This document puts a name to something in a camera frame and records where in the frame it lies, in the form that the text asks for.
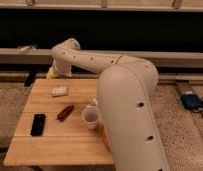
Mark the white paper cup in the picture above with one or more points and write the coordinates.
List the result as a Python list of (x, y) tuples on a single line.
[(91, 116)]

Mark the orange object behind arm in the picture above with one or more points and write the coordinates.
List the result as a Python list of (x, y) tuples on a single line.
[(103, 136)]

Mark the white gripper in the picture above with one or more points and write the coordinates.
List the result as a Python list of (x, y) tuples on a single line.
[(59, 68)]

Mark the black rectangular remote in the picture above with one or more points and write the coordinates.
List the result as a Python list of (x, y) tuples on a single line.
[(38, 125)]

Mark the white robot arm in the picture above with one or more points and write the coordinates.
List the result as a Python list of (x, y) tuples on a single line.
[(123, 89)]

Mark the blue box on floor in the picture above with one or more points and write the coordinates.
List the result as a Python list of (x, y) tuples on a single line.
[(191, 101)]

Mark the white rectangular block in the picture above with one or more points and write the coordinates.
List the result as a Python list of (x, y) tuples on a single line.
[(59, 91)]

